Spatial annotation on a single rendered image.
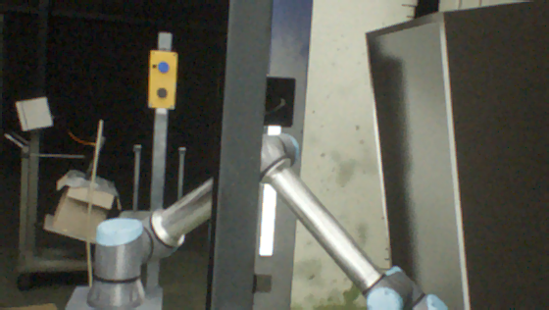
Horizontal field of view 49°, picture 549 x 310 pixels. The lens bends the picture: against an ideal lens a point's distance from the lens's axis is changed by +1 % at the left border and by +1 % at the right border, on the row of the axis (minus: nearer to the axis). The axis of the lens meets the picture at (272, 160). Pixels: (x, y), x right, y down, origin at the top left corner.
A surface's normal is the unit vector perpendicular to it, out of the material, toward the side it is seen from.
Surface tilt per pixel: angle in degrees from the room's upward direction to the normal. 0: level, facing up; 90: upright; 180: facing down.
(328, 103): 90
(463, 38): 90
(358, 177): 90
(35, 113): 90
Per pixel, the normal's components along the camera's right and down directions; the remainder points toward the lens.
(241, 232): 0.16, 0.11
